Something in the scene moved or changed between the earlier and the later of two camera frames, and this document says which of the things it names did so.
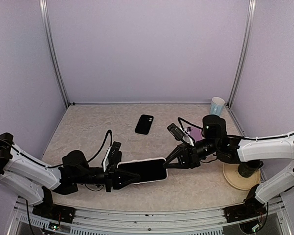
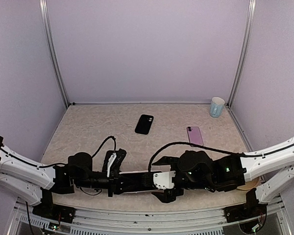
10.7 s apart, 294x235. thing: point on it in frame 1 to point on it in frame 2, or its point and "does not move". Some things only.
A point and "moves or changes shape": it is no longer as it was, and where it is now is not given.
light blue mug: (216, 105) does not move
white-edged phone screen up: (151, 170) moves or changes shape
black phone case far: (144, 124) does not move
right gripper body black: (194, 157) to (174, 166)
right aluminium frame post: (252, 5) does not move
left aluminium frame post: (43, 10) does not move
